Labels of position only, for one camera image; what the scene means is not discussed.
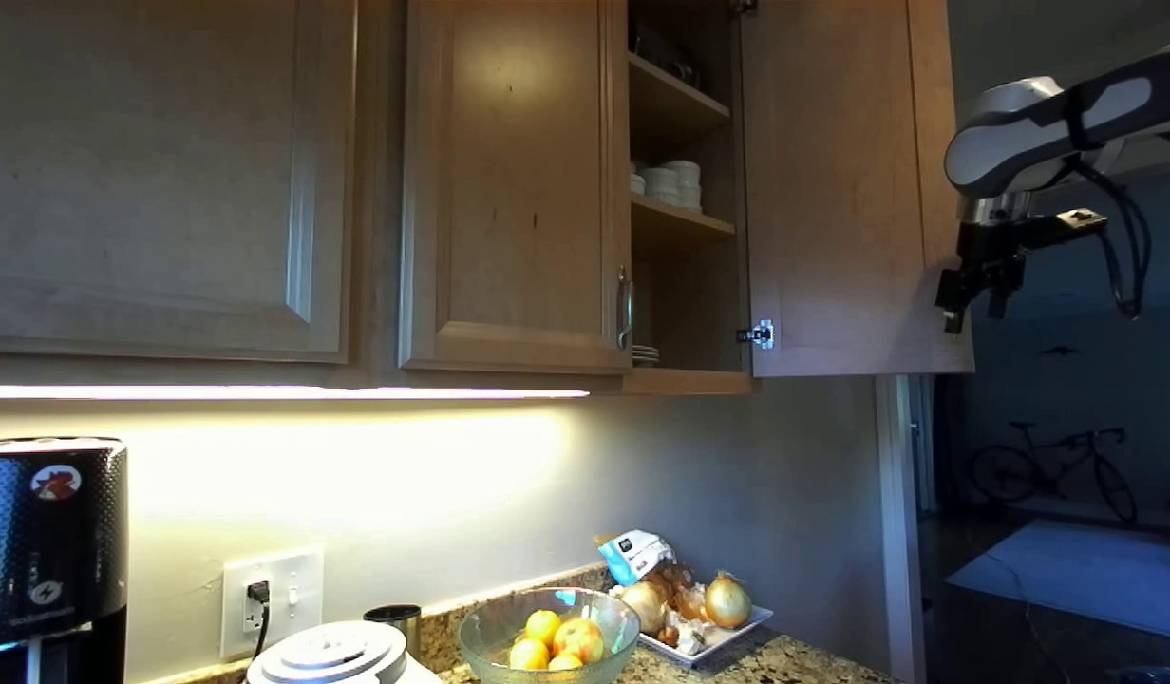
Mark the white tray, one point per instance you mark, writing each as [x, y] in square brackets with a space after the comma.
[737, 630]

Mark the wooden cabinet door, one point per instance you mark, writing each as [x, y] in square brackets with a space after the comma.
[141, 166]

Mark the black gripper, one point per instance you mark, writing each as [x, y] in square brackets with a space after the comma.
[1003, 261]

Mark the white plate stack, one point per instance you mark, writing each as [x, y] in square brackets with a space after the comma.
[646, 354]

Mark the dark bicycle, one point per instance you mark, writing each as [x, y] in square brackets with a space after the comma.
[1054, 468]

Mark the under-cabinet light strip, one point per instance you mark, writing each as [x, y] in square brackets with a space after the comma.
[283, 394]

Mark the pale flat table surface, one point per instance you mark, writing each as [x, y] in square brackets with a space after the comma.
[1082, 575]

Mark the black coffee maker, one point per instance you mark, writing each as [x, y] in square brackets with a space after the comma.
[46, 546]

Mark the white garlic bulb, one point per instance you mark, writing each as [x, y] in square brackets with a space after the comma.
[690, 639]

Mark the dark glassware group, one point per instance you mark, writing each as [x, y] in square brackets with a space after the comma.
[666, 52]

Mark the tall white bowl stack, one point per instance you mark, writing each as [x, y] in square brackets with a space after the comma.
[684, 188]

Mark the wooden cupboard carcass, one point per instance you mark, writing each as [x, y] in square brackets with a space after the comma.
[684, 287]

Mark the blue white food package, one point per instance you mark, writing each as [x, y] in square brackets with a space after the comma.
[631, 556]

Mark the white wall outlet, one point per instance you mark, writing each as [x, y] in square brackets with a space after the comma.
[295, 595]

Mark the brown onion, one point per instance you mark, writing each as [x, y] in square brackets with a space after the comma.
[642, 605]
[731, 600]

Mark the black power plug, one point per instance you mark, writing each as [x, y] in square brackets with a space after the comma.
[259, 589]

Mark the white door frame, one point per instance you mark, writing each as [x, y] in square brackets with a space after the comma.
[901, 534]

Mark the metal cup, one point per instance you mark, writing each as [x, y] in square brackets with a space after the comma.
[397, 619]

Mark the short white bowl stack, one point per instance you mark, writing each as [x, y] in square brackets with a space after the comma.
[652, 185]

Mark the yellow lemon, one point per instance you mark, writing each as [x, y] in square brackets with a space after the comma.
[569, 663]
[584, 639]
[526, 653]
[540, 624]

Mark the silver door hinge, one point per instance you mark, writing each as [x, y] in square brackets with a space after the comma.
[761, 337]

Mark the wooden cupboard door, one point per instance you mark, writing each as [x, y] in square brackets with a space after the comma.
[852, 190]
[514, 190]

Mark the clear glass bowl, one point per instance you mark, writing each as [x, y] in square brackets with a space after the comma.
[485, 639]

